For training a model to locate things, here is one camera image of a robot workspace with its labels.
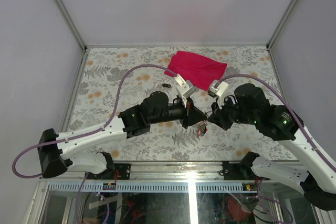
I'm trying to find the large metal keyring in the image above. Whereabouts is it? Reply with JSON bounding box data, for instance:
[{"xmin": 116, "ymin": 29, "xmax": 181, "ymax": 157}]
[{"xmin": 205, "ymin": 112, "xmax": 213, "ymax": 123}]

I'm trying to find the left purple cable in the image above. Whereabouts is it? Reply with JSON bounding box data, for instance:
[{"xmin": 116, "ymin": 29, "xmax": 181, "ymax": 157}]
[{"xmin": 12, "ymin": 64, "xmax": 179, "ymax": 179}]

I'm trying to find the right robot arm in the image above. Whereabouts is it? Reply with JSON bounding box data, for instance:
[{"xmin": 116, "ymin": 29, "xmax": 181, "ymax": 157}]
[{"xmin": 208, "ymin": 81, "xmax": 335, "ymax": 211}]

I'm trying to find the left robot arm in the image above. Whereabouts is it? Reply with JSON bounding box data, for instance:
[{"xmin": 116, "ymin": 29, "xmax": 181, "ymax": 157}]
[{"xmin": 38, "ymin": 91, "xmax": 207, "ymax": 179}]

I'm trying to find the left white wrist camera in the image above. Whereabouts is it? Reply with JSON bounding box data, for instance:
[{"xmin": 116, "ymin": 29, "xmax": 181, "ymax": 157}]
[{"xmin": 174, "ymin": 74, "xmax": 198, "ymax": 108}]

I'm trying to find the white slotted cable duct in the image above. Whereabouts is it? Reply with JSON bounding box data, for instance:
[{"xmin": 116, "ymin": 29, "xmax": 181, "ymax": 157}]
[{"xmin": 48, "ymin": 182, "xmax": 244, "ymax": 193}]

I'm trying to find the bunch of tagged keys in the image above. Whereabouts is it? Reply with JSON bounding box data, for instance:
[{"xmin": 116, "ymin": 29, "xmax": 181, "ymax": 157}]
[{"xmin": 196, "ymin": 122, "xmax": 207, "ymax": 137}]

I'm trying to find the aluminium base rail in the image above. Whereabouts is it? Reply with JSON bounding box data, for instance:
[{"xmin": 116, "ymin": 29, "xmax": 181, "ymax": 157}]
[{"xmin": 41, "ymin": 161, "xmax": 305, "ymax": 182}]

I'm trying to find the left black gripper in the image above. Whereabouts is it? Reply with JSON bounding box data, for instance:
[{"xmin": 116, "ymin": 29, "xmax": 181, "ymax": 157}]
[{"xmin": 150, "ymin": 95, "xmax": 207, "ymax": 129}]

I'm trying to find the black key tag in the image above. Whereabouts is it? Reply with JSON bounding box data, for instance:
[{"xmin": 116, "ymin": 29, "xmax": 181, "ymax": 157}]
[{"xmin": 162, "ymin": 83, "xmax": 172, "ymax": 88}]

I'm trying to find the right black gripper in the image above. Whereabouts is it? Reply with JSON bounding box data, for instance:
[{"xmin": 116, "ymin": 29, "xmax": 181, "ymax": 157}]
[{"xmin": 207, "ymin": 93, "xmax": 258, "ymax": 130}]

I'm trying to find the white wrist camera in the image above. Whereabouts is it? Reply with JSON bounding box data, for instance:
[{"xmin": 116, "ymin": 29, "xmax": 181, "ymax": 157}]
[
  {"xmin": 207, "ymin": 80, "xmax": 229, "ymax": 108},
  {"xmin": 174, "ymin": 74, "xmax": 198, "ymax": 108}
]

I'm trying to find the magenta cloth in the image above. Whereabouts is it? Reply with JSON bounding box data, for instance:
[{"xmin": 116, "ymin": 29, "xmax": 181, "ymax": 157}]
[{"xmin": 167, "ymin": 51, "xmax": 227, "ymax": 91}]

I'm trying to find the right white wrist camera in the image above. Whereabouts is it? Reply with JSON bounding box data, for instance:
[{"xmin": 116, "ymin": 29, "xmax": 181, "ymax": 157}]
[{"xmin": 207, "ymin": 80, "xmax": 229, "ymax": 108}]

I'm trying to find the floral table mat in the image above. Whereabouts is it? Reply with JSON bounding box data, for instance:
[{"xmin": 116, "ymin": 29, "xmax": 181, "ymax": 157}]
[{"xmin": 69, "ymin": 46, "xmax": 294, "ymax": 161}]

